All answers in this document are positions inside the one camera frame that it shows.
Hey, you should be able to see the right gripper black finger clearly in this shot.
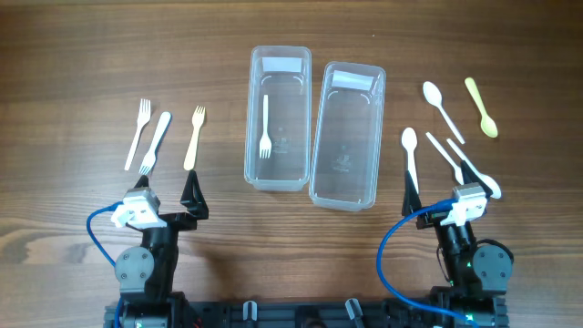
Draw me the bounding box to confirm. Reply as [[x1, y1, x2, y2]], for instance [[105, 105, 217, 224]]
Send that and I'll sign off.
[[460, 160, 493, 199], [402, 170, 423, 217]]

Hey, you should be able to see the white spoon thin handle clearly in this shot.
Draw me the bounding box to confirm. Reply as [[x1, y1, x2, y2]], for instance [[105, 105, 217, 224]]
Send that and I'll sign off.
[[425, 132, 464, 185]]

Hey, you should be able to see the yellow-green plastic spoon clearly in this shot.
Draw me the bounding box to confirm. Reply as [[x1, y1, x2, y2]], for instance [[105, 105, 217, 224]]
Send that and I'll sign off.
[[465, 77, 498, 138]]

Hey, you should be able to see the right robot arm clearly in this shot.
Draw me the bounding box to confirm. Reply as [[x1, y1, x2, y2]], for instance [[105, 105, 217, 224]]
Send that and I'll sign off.
[[384, 159, 514, 327]]

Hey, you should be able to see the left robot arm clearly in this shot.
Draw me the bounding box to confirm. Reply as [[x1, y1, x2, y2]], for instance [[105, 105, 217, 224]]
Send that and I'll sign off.
[[104, 170, 209, 327]]

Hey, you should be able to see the right clear plastic container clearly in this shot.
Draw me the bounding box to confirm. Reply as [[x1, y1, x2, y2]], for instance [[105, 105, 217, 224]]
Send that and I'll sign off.
[[309, 61, 386, 211]]

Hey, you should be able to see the clear plastic container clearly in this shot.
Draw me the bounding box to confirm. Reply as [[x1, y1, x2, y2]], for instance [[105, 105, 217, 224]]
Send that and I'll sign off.
[[244, 46, 312, 191], [309, 61, 386, 211]]

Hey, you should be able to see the white fork in container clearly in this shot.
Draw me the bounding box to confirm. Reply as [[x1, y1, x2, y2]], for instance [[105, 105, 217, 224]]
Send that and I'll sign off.
[[260, 95, 272, 159]]

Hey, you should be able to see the left clear plastic container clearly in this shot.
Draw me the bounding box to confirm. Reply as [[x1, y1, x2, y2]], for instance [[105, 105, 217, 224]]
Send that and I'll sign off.
[[244, 46, 312, 191]]

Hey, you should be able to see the white plastic fork far left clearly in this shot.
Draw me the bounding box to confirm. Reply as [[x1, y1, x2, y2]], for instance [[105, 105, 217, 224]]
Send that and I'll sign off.
[[124, 98, 151, 171]]

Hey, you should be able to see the cream wooden fork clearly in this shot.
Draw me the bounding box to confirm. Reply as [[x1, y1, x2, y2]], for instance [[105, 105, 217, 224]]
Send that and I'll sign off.
[[183, 106, 206, 170]]

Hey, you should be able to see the white fork rounded handle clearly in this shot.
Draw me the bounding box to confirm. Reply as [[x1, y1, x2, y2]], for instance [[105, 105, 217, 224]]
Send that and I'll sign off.
[[138, 111, 172, 175]]

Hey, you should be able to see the left blue cable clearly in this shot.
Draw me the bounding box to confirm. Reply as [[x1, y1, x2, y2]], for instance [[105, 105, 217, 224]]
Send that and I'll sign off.
[[86, 201, 125, 328]]

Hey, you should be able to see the blue cable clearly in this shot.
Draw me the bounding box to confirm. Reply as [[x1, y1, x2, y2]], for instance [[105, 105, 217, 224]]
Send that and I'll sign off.
[[375, 198, 479, 328], [86, 201, 125, 328]]

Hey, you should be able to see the right blue cable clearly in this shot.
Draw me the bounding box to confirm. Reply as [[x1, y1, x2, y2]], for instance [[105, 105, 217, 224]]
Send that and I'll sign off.
[[375, 198, 479, 328]]

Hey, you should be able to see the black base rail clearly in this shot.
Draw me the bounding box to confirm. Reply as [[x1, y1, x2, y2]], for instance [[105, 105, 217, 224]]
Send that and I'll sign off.
[[103, 295, 507, 328]]

